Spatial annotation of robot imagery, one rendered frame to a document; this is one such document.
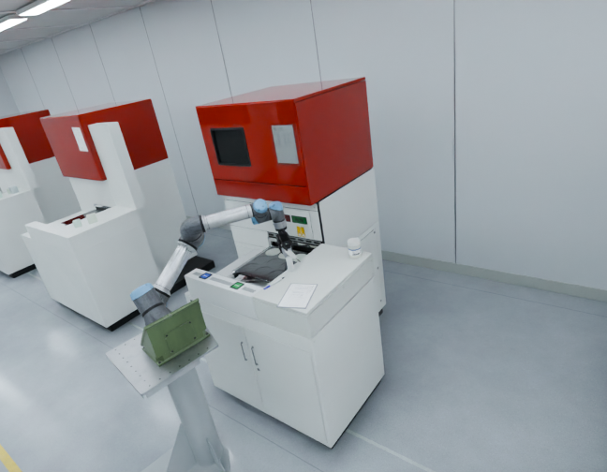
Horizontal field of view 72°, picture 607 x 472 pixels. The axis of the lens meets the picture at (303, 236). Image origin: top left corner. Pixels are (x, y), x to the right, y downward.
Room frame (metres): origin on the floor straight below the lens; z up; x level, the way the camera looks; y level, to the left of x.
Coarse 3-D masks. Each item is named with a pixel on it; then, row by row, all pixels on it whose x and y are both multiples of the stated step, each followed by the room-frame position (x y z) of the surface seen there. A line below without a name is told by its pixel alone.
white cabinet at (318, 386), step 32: (224, 320) 1.99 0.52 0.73; (256, 320) 1.81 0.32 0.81; (352, 320) 1.84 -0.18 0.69; (224, 352) 2.05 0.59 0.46; (256, 352) 1.85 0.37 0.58; (288, 352) 1.68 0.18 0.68; (320, 352) 1.61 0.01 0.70; (352, 352) 1.81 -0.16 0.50; (224, 384) 2.12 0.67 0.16; (256, 384) 1.90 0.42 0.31; (288, 384) 1.72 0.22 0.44; (320, 384) 1.58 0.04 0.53; (352, 384) 1.78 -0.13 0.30; (288, 416) 1.76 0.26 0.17; (320, 416) 1.59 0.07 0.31; (352, 416) 1.74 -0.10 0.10
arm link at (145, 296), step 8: (136, 288) 1.81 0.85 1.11; (144, 288) 1.81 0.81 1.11; (152, 288) 1.83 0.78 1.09; (136, 296) 1.78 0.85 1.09; (144, 296) 1.78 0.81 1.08; (152, 296) 1.79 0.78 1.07; (160, 296) 1.88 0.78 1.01; (136, 304) 1.77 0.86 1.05; (144, 304) 1.75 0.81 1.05; (152, 304) 1.75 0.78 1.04
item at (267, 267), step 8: (272, 248) 2.45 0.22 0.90; (264, 256) 2.36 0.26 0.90; (272, 256) 2.34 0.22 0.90; (248, 264) 2.29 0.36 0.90; (256, 264) 2.27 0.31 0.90; (264, 264) 2.25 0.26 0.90; (272, 264) 2.23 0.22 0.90; (280, 264) 2.21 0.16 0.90; (240, 272) 2.21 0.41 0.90; (248, 272) 2.19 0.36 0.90; (256, 272) 2.17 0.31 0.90; (264, 272) 2.16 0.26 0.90; (272, 272) 2.14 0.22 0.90; (280, 272) 2.12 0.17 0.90; (272, 280) 2.04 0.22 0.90
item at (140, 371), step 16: (112, 352) 1.74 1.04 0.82; (128, 352) 1.71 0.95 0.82; (144, 352) 1.69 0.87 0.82; (192, 352) 1.63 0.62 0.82; (208, 352) 1.62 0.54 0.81; (128, 368) 1.59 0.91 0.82; (144, 368) 1.57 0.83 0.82; (160, 368) 1.55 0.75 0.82; (176, 368) 1.53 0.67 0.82; (144, 384) 1.46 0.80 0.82; (160, 384) 1.46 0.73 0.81
